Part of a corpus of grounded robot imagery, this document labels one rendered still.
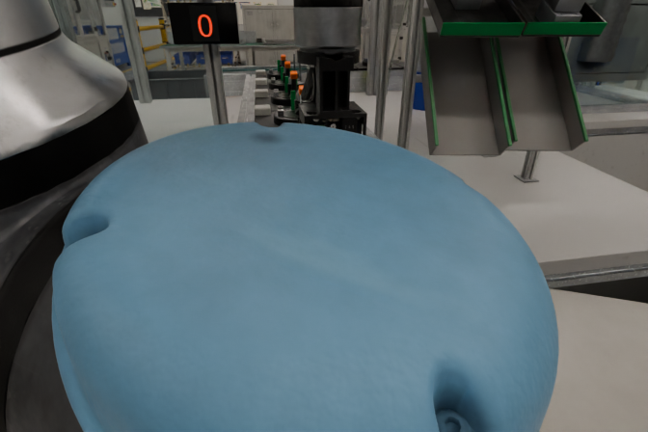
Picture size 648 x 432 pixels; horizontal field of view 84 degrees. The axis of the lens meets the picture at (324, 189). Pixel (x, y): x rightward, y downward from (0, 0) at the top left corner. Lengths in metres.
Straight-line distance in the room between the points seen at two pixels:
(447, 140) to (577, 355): 0.38
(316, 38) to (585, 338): 0.48
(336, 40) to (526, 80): 0.54
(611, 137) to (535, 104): 0.97
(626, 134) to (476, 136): 1.17
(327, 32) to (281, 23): 7.58
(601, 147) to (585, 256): 1.07
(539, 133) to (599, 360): 0.42
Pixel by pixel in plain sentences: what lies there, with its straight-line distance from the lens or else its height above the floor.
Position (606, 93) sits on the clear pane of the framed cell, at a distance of 1.87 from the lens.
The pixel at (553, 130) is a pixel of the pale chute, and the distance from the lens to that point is 0.83.
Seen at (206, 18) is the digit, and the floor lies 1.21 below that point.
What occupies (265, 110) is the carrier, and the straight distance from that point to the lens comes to 1.03.
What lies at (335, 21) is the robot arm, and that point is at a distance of 0.40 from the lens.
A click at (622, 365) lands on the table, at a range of 0.57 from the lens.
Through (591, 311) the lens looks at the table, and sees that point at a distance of 0.63.
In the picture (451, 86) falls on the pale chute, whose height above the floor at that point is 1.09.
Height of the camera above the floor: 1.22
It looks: 26 degrees down
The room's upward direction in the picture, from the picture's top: straight up
